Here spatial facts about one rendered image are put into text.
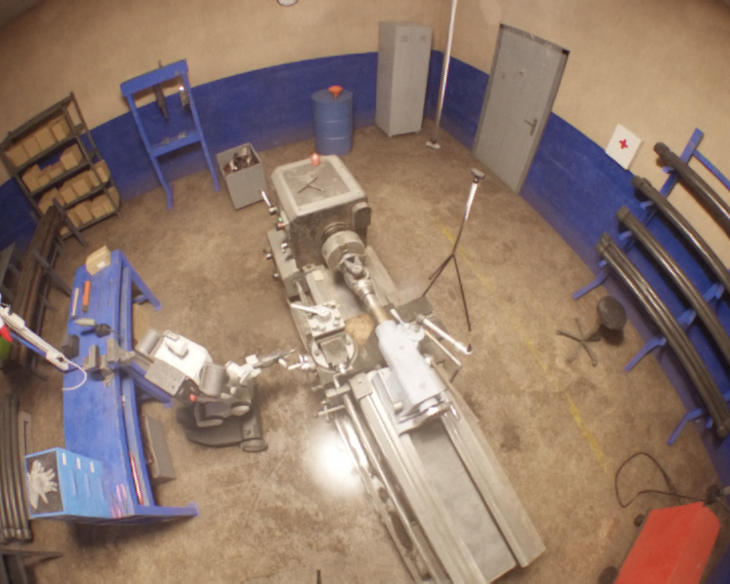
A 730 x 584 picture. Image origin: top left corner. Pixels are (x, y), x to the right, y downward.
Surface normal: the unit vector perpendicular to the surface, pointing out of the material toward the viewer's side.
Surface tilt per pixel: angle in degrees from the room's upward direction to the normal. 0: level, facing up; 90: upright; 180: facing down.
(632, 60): 90
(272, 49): 90
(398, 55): 90
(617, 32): 90
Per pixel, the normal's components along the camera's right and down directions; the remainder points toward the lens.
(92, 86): 0.41, 0.75
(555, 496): 0.01, -0.57
